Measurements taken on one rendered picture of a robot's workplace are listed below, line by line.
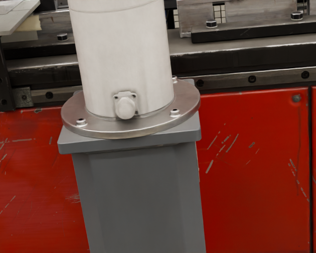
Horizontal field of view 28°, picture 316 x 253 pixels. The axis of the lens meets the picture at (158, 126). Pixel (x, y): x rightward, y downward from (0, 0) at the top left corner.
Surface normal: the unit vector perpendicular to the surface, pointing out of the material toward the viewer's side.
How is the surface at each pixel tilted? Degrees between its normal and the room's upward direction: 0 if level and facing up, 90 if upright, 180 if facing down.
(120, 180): 90
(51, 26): 90
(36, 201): 90
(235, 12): 90
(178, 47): 0
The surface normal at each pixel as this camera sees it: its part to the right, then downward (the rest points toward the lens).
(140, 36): 0.45, 0.33
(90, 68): -0.67, 0.38
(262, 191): -0.07, 0.43
